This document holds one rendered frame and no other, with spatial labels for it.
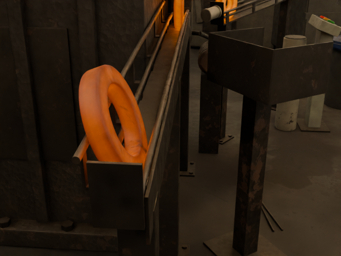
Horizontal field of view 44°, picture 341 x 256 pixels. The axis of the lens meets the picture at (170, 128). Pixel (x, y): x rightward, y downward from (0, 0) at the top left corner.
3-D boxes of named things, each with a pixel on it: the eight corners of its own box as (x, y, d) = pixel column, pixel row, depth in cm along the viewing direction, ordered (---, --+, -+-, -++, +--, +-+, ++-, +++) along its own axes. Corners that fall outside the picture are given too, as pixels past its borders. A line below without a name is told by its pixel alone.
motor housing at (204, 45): (195, 155, 209) (198, 48, 189) (196, 137, 229) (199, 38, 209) (221, 156, 208) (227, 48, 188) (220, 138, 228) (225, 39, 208)
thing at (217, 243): (250, 291, 125) (273, 49, 98) (200, 243, 146) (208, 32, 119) (300, 267, 135) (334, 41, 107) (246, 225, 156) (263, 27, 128)
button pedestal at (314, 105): (302, 133, 236) (316, 20, 212) (294, 118, 258) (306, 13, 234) (331, 134, 235) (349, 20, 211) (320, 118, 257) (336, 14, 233)
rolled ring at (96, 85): (132, 76, 78) (116, 82, 78) (86, 50, 60) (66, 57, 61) (157, 174, 75) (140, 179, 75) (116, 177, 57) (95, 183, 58)
